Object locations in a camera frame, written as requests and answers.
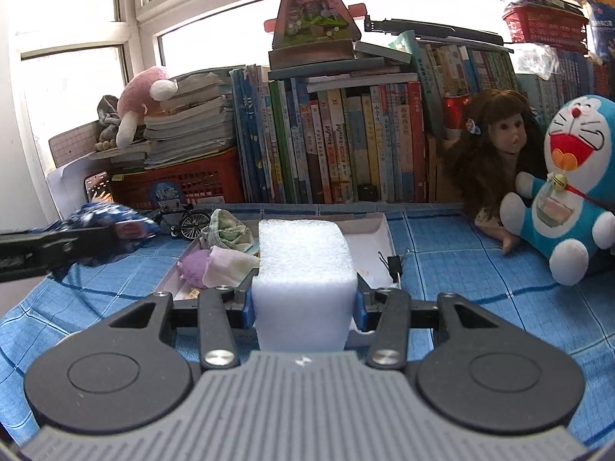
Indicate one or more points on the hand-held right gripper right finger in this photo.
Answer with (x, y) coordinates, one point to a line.
(360, 307)

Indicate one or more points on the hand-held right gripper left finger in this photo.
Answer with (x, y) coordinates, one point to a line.
(247, 307)

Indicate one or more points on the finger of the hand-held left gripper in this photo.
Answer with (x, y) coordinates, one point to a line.
(72, 247)

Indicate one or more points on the pale pink towel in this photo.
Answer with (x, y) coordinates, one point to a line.
(226, 264)

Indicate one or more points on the gold sequin plush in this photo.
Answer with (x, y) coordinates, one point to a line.
(193, 293)

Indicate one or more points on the white foam block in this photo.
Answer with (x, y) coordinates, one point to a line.
(302, 278)

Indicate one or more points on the white shallow cardboard box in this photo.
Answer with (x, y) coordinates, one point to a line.
(365, 245)

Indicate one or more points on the purple plush ball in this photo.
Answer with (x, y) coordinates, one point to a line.
(194, 266)

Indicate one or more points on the green floral cloth hat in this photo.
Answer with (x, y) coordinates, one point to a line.
(230, 233)

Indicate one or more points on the black binder clip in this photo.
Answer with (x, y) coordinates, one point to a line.
(395, 266)

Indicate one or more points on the white paper sheet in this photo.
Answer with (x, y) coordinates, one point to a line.
(67, 187)

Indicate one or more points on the smartphone with lit screen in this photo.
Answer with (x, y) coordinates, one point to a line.
(98, 187)

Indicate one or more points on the black toy bicycle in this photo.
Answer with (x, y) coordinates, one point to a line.
(192, 223)

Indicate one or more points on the grey grid cutting mat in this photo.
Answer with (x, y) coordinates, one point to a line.
(72, 146)

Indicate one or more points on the round blue card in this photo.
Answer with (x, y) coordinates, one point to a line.
(166, 193)

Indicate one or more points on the small black box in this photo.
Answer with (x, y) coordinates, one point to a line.
(367, 193)

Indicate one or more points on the blue checked tablecloth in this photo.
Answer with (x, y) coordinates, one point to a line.
(480, 278)

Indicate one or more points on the grey plush toy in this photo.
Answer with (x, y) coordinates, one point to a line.
(108, 115)

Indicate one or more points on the large red plastic basket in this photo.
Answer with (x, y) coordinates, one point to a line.
(206, 173)

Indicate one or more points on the row of upright books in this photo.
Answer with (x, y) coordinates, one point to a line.
(336, 144)

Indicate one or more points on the pink and white plush toy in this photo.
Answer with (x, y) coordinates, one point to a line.
(139, 91)

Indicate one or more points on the stack of flat books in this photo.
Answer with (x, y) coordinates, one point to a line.
(192, 125)

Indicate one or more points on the brown monkey plush toy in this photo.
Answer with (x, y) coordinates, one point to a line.
(499, 129)

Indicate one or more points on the blue cat plush toy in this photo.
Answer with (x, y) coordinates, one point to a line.
(576, 211)

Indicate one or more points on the long black bar tool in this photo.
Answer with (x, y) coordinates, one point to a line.
(432, 26)

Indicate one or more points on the triangular diorama ornament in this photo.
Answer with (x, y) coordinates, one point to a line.
(312, 9)

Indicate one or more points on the clear plastic bag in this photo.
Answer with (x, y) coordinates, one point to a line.
(538, 60)

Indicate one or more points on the small red plastic basket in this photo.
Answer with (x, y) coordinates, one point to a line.
(543, 26)

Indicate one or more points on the blue printed package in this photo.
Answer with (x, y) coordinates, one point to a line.
(603, 24)

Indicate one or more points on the white window frame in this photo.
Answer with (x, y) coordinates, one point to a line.
(139, 9)

